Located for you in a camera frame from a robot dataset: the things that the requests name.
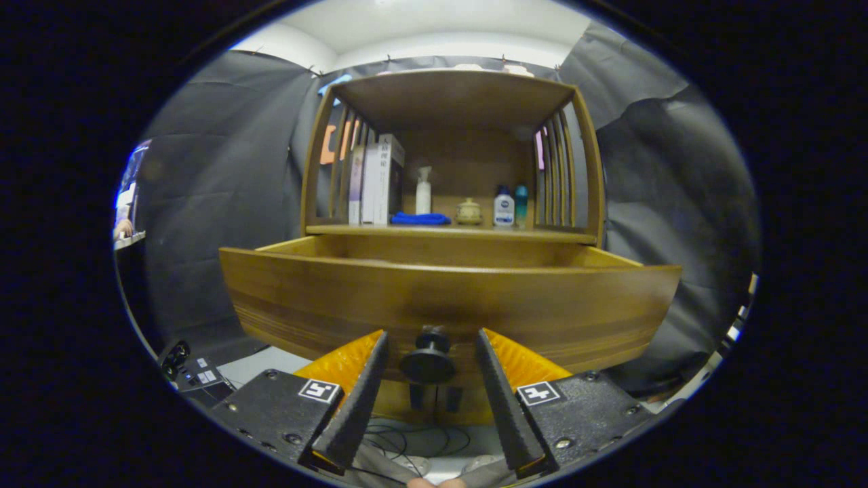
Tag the white bowl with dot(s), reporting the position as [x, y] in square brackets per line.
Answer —
[468, 67]

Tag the thin white book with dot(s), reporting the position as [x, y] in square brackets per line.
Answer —
[369, 190]

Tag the large white book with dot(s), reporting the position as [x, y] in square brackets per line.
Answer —
[383, 186]

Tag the pale purple book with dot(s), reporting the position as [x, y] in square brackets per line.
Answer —
[355, 196]

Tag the wooden countertop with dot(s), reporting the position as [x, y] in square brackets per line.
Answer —
[475, 232]

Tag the white pump bottle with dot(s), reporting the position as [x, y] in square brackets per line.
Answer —
[423, 200]

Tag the white lotion bottle blue cap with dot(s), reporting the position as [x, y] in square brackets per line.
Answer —
[504, 211]

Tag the black drawer knob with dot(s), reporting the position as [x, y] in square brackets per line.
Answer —
[428, 366]

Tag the person's grey shoe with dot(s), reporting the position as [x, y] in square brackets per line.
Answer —
[417, 465]
[483, 464]

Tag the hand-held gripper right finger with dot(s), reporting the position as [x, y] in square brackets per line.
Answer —
[505, 407]

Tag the wooden cabinet door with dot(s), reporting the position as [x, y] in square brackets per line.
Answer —
[476, 407]
[393, 407]

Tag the white ceramic dish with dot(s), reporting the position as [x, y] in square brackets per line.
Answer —
[519, 70]

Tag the wooden drawer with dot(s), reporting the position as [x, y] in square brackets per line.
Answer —
[441, 298]

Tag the folded blue cloth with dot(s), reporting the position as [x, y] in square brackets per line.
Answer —
[420, 219]

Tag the wooden cabinet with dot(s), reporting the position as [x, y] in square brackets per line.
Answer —
[461, 102]

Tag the teal bottle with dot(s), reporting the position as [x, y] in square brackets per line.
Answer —
[521, 203]

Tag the black floor device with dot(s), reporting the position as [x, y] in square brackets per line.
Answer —
[196, 373]

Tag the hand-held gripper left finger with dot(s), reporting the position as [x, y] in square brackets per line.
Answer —
[363, 400]

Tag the beige lidded ceramic teacup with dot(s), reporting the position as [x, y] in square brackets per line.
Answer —
[468, 213]

